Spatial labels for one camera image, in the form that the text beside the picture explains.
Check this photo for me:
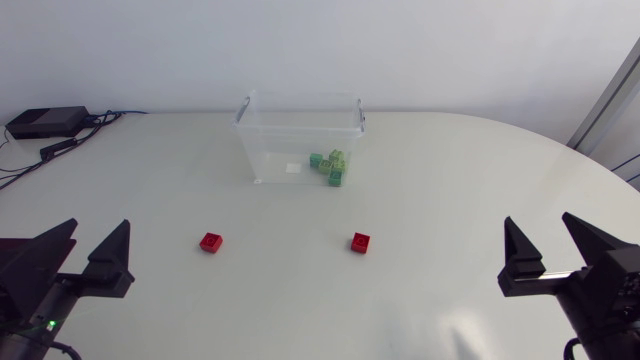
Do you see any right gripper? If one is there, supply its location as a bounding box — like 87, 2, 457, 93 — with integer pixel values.
496, 211, 640, 360

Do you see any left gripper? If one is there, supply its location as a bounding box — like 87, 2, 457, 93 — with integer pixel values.
0, 218, 136, 360

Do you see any clear plastic container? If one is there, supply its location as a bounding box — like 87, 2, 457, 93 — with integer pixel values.
231, 89, 367, 188

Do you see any red toy brick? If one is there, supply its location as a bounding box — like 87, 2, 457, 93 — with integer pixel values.
350, 231, 372, 255
198, 232, 224, 255

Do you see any black power brick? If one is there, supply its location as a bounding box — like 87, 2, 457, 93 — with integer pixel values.
5, 105, 92, 140

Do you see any black cable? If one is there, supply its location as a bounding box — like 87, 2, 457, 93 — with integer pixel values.
0, 111, 124, 191
48, 340, 84, 360
563, 337, 584, 360

